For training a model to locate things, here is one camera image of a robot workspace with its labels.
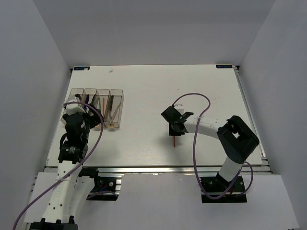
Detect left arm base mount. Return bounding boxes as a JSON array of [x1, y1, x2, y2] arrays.
[[78, 168, 118, 201]]

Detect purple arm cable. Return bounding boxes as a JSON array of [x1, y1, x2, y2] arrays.
[[172, 93, 254, 200], [12, 102, 105, 230]]

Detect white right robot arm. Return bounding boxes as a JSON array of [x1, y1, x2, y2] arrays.
[[161, 106, 260, 191]]

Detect black knife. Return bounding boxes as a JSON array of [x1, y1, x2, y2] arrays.
[[91, 95, 100, 109]]

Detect clear container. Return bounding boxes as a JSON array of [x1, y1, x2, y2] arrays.
[[61, 88, 85, 124], [97, 89, 110, 127], [81, 88, 98, 104], [102, 89, 124, 128]]

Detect blue label corner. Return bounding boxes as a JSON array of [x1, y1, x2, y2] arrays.
[[73, 66, 90, 71], [215, 64, 233, 69]]

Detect silver fork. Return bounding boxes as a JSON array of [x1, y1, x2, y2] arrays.
[[109, 103, 121, 126]]

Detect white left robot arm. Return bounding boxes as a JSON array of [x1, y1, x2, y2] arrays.
[[30, 100, 104, 230]]

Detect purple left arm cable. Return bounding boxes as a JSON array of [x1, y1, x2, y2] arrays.
[[12, 102, 105, 230]]

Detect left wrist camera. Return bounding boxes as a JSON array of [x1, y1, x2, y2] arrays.
[[63, 93, 85, 115]]

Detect blue knife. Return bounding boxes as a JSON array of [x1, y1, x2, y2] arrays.
[[83, 94, 90, 111]]

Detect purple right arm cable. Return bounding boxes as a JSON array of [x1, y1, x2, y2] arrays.
[[172, 93, 254, 200]]

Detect blue label left corner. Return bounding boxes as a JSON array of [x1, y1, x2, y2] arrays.
[[73, 66, 90, 71]]

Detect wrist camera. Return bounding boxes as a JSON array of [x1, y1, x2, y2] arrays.
[[174, 104, 184, 115], [63, 93, 85, 115]]

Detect black handled fork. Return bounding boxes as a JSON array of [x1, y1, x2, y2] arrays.
[[108, 95, 114, 113]]

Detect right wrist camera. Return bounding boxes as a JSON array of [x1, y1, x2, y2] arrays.
[[174, 104, 184, 115]]

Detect aluminium table frame rail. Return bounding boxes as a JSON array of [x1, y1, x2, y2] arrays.
[[43, 65, 273, 177]]

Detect blue label right corner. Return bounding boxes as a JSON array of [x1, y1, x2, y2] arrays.
[[215, 64, 233, 69]]

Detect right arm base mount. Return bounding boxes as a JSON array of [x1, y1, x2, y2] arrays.
[[200, 176, 247, 204]]

